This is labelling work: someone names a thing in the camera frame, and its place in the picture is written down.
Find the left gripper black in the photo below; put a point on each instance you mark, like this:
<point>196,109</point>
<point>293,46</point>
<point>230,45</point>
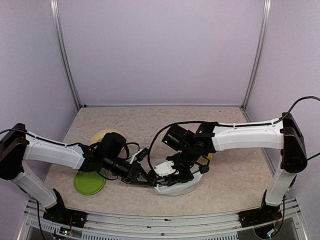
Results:
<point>135,170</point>

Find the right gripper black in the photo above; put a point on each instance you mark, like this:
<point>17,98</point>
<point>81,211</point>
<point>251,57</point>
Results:
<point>173,179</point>

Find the white drawstring pouch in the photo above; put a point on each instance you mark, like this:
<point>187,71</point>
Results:
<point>179,189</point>

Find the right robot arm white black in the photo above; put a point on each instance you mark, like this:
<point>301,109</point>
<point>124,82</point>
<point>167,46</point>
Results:
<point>194,139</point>

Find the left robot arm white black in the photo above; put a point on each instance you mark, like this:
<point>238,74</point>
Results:
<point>19,145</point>

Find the yellow sponge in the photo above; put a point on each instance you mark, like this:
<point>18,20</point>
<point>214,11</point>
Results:
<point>204,159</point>

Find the green plate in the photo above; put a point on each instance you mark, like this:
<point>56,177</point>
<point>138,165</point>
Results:
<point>88,183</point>

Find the beige plate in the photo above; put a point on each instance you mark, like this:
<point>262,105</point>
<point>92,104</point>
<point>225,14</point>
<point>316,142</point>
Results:
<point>98,136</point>

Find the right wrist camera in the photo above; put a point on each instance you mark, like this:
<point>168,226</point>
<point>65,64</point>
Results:
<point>165,169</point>

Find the front aluminium rail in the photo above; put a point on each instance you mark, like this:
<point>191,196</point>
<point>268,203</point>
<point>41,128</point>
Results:
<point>215,226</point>

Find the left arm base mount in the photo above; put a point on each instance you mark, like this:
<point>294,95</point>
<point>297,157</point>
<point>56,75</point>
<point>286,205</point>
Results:
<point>66,216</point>

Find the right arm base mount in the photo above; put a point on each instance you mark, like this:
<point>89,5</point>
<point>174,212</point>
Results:
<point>259,216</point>

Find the right aluminium frame post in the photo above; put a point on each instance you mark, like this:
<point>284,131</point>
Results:
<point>267,5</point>

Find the aluminium frame post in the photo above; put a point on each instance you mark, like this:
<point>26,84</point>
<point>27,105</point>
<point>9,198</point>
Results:
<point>267,5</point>
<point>54,5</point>

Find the left aluminium frame post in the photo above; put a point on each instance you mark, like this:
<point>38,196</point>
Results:
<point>54,5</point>

